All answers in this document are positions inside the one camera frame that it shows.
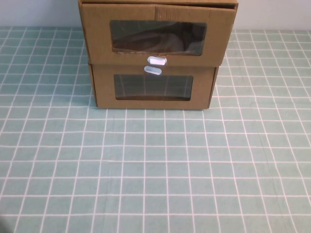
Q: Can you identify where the cardboard drawer with window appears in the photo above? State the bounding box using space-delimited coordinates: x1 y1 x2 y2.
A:
81 2 236 68
93 64 217 110

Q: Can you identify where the green white checkered tablecloth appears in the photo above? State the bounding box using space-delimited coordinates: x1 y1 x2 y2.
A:
0 26 311 233

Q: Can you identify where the cardboard shoe box shell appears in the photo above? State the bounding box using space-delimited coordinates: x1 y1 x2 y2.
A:
77 0 241 67
87 62 219 110

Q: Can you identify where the white plastic drawer handle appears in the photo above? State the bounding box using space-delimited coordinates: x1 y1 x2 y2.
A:
147 55 168 66
143 65 162 76

